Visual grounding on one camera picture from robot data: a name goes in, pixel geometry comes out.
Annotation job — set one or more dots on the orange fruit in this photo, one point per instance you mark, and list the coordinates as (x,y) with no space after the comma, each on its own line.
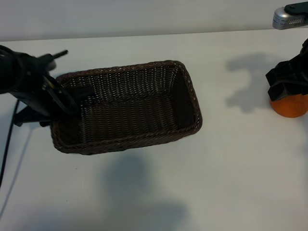
(291,107)

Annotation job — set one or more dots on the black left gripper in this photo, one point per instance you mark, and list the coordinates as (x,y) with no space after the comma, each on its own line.
(36,96)

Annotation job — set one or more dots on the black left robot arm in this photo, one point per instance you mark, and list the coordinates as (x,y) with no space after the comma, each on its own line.
(9,69)

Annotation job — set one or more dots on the dark brown wicker basket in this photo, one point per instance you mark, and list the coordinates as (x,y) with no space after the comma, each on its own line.
(132,115)

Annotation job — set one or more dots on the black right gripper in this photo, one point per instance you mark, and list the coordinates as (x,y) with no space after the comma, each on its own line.
(305,65)

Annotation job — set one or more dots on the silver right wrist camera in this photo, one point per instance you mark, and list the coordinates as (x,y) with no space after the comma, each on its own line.
(284,19)

